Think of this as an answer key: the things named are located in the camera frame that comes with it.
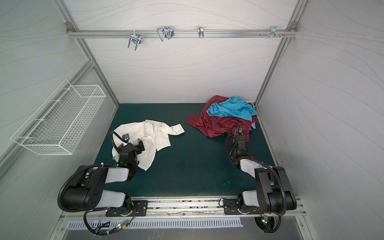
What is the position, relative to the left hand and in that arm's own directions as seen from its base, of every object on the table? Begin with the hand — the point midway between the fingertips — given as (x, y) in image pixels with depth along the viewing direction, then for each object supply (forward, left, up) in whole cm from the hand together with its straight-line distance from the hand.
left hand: (133, 139), depth 91 cm
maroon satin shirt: (+13, -52, -3) cm, 54 cm away
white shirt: (+8, -10, -7) cm, 14 cm away
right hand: (+4, -66, -1) cm, 66 cm away
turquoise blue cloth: (+23, -65, +7) cm, 70 cm away
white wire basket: (-7, +25, +23) cm, 35 cm away
